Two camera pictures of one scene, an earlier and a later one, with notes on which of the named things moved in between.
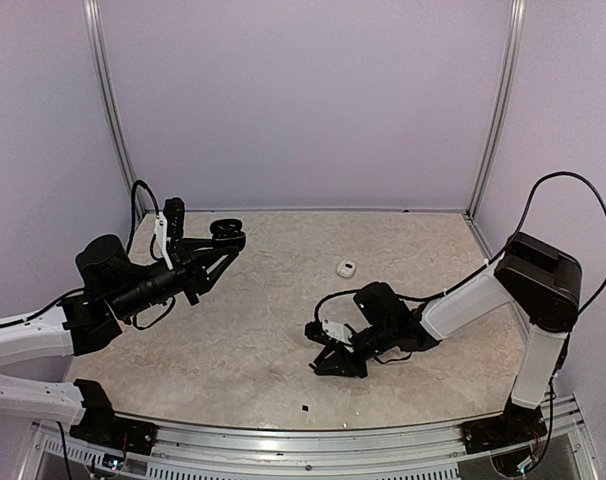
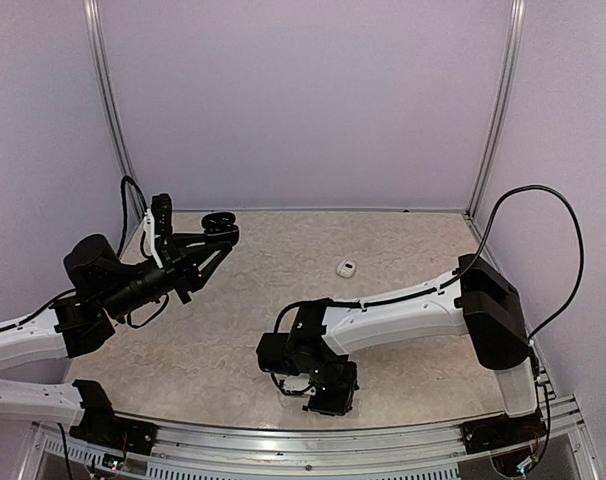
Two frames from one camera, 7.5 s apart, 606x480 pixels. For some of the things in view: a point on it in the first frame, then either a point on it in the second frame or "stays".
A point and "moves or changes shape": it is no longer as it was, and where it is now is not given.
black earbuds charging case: [227, 233] moves or changes shape
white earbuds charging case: [345, 268] stays
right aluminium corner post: [517, 35] stays
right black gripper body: [359, 367] to [338, 391]
